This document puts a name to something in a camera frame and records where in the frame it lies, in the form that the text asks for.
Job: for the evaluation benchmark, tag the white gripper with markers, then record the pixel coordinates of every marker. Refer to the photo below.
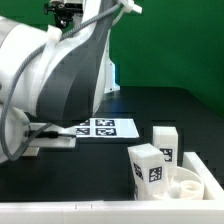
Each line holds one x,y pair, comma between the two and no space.
53,137

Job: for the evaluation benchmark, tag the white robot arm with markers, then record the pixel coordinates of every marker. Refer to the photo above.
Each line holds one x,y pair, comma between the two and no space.
55,77

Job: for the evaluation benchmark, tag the white marker sheet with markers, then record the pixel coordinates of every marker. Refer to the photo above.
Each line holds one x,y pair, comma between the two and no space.
106,128

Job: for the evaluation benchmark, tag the white L-shaped fence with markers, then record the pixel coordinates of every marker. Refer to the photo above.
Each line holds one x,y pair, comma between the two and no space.
209,210

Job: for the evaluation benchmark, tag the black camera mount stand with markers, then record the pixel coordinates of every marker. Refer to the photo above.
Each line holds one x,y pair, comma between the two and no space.
63,12

